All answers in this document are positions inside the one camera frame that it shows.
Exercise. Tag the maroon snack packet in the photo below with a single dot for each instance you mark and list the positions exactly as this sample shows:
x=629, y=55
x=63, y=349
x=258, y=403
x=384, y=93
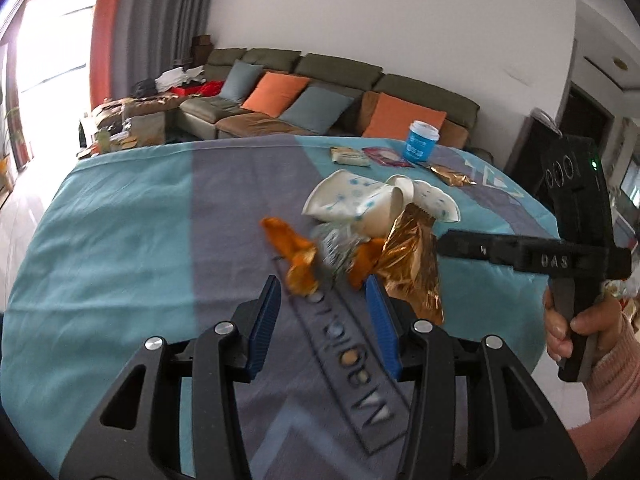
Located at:
x=387, y=156

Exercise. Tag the group of boxes and jars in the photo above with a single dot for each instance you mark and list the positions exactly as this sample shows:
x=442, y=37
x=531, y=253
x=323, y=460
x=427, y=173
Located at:
x=142, y=130

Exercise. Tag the brown cardboard box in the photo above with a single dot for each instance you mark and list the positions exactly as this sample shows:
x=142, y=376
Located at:
x=201, y=49

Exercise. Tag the sealed gold snack packet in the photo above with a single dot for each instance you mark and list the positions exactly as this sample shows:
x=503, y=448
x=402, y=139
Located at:
x=450, y=174

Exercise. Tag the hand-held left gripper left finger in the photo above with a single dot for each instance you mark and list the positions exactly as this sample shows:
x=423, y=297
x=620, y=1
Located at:
x=262, y=330

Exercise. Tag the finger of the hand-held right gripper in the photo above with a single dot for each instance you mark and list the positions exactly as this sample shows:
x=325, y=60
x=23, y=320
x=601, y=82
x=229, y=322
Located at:
x=475, y=250

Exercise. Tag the pile of white clothes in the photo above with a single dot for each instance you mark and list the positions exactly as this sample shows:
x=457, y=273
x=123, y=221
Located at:
x=177, y=77

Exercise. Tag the orange peel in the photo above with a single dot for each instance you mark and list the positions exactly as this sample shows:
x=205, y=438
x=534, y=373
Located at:
x=290, y=245
x=362, y=260

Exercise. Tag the red cloth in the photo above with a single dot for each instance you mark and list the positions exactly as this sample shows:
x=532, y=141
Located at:
x=200, y=90

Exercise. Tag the gold foil wrapper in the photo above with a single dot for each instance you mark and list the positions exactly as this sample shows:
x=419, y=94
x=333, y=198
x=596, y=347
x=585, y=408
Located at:
x=410, y=260

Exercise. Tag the dark wooden furniture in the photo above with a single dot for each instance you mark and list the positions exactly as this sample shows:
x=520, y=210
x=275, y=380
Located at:
x=530, y=160

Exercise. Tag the green brown corner sofa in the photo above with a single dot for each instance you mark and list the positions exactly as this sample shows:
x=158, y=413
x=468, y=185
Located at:
x=330, y=67

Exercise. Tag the person's right hand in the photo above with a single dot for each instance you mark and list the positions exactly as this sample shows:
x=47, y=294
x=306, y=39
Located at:
x=602, y=320

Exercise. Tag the orange and grey curtain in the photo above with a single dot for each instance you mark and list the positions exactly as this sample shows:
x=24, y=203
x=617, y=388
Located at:
x=150, y=25

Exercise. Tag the balcony window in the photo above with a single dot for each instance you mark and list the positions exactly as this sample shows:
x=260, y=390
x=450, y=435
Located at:
x=50, y=60

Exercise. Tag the teal grey printed tablecloth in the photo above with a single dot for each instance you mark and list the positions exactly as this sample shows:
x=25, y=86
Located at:
x=125, y=235

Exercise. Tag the orange cushion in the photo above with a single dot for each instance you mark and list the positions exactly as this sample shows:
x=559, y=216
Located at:
x=405, y=115
x=275, y=92

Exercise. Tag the black bag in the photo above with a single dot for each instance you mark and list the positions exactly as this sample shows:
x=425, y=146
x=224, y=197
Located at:
x=144, y=87

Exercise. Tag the teal cushion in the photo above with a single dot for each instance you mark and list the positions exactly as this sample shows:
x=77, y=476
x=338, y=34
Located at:
x=240, y=80
x=317, y=109

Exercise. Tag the blue cup with white lid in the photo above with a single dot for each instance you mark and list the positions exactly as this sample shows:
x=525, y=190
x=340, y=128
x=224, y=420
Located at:
x=421, y=142

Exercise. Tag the small clear wrapper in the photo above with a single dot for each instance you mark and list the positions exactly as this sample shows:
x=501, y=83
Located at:
x=332, y=252

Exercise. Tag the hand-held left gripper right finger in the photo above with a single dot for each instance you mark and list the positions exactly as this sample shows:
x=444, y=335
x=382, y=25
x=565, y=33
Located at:
x=382, y=330

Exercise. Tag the green white snack packet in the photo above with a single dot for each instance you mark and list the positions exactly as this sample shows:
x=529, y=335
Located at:
x=350, y=156

